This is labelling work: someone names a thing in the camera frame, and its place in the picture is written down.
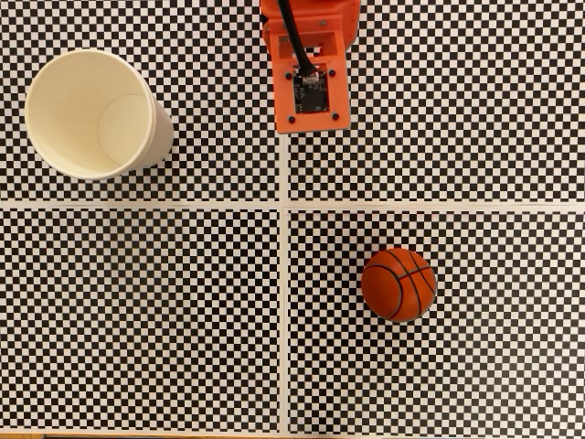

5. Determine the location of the small orange basketball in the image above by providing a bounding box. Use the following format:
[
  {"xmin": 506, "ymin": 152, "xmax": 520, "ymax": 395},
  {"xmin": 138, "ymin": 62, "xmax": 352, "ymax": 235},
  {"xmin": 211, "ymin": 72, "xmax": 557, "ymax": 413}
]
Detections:
[{"xmin": 360, "ymin": 246, "xmax": 438, "ymax": 324}]

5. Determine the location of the orange camera mount with board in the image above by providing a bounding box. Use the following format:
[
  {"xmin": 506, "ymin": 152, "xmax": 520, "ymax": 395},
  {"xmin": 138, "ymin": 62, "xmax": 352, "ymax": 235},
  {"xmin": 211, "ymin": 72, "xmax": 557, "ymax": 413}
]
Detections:
[{"xmin": 262, "ymin": 16, "xmax": 352, "ymax": 134}]

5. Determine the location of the white paper cup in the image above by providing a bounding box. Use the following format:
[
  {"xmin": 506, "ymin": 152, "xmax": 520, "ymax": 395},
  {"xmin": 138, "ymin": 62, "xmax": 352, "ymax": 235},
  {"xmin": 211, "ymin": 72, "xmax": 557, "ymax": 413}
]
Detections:
[{"xmin": 24, "ymin": 48, "xmax": 175, "ymax": 182}]

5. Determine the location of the black camera cable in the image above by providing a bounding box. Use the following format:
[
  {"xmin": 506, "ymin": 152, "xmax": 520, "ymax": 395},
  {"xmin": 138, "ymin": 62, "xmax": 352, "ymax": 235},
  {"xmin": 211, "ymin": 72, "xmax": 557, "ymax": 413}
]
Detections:
[{"xmin": 276, "ymin": 0, "xmax": 320, "ymax": 77}]

